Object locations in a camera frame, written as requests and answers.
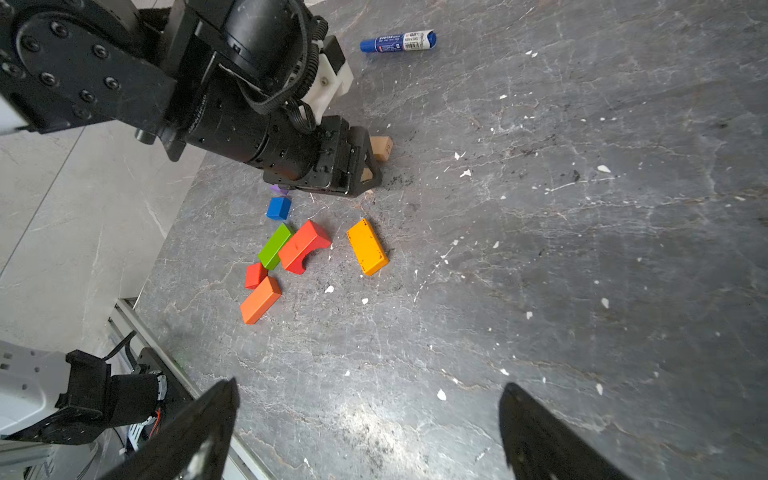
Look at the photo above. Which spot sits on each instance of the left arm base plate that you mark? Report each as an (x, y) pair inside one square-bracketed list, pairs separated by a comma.
[(143, 394)]

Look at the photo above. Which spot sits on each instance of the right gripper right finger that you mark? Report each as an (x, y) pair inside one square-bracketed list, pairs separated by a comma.
[(537, 445)]

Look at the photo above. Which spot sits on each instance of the purple cube block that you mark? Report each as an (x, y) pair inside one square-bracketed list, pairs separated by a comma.
[(279, 190)]

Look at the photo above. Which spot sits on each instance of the blue marker pen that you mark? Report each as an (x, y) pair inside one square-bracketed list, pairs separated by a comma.
[(406, 42)]

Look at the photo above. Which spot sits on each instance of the red arch block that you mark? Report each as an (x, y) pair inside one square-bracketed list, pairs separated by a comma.
[(310, 237)]

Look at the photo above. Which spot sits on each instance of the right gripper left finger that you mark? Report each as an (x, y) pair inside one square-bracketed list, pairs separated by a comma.
[(194, 446)]

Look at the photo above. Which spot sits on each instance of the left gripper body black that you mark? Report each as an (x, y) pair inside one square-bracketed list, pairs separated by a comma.
[(319, 162)]

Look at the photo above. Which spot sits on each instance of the green rectangular block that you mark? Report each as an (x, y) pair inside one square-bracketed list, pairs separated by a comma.
[(269, 255)]

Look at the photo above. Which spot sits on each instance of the small red cube block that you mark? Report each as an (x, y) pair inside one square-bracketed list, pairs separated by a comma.
[(255, 274)]

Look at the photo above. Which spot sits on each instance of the yellow-orange rectangular block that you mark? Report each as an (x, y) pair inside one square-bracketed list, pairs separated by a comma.
[(367, 247)]

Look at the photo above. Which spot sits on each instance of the natural wood block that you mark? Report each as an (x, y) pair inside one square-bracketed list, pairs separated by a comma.
[(382, 147)]

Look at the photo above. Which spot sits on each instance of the blue cube block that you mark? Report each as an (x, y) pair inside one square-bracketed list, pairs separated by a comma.
[(279, 208)]

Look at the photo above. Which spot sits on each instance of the orange rectangular block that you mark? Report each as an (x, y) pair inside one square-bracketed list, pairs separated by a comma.
[(261, 299)]

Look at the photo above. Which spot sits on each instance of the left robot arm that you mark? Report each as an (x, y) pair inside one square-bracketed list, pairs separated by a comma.
[(247, 80)]

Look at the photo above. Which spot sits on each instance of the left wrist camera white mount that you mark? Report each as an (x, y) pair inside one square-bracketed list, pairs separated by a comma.
[(334, 78)]

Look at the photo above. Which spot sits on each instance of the aluminium mounting rail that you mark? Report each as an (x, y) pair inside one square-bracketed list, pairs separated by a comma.
[(242, 462)]

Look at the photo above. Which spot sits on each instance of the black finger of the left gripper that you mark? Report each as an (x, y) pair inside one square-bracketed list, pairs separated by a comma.
[(361, 156)]

